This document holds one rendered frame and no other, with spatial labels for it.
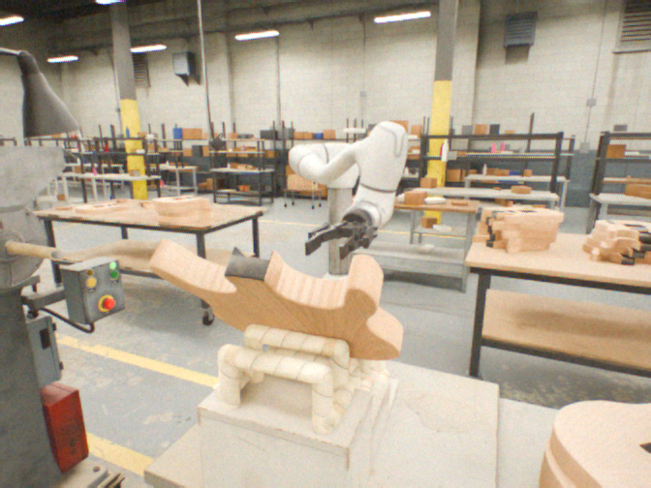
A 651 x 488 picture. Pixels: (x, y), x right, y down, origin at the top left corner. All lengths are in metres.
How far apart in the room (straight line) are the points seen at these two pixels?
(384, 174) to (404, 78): 11.06
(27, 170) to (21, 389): 0.88
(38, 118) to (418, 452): 1.20
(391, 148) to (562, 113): 10.77
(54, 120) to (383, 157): 0.86
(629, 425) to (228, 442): 0.72
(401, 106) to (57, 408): 11.12
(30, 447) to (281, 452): 1.31
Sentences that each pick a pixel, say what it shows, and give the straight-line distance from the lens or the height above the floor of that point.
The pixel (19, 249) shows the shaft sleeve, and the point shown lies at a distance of 1.37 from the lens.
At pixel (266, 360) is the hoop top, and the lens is 0.65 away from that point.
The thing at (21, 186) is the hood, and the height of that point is 1.44.
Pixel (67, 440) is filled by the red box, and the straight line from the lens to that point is 1.95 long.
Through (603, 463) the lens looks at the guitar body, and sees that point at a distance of 0.86.
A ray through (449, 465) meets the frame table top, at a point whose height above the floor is 0.93.
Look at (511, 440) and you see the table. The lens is 1.07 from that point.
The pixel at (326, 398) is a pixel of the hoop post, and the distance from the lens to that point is 0.64.
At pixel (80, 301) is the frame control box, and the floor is 1.01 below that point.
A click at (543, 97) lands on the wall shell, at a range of 11.73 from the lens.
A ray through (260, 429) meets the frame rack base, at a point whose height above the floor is 1.09.
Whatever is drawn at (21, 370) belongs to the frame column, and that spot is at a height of 0.78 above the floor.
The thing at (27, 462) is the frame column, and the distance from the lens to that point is 1.92.
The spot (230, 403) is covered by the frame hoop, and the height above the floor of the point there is 1.11.
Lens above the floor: 1.53
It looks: 14 degrees down
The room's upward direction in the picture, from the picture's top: straight up
